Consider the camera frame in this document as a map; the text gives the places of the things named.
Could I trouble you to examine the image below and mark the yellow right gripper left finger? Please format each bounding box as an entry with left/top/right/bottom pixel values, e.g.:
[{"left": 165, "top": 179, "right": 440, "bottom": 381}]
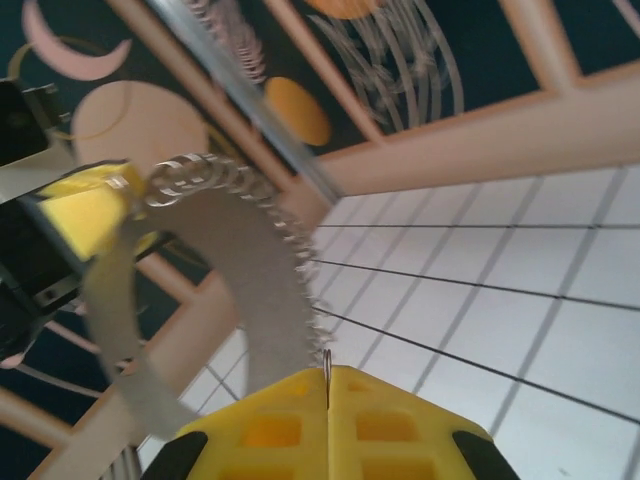
[{"left": 144, "top": 368, "right": 329, "bottom": 480}]

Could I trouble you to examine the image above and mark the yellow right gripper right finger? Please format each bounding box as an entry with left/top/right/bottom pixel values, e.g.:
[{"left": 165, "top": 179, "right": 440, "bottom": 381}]
[{"left": 329, "top": 365, "right": 519, "bottom": 480}]

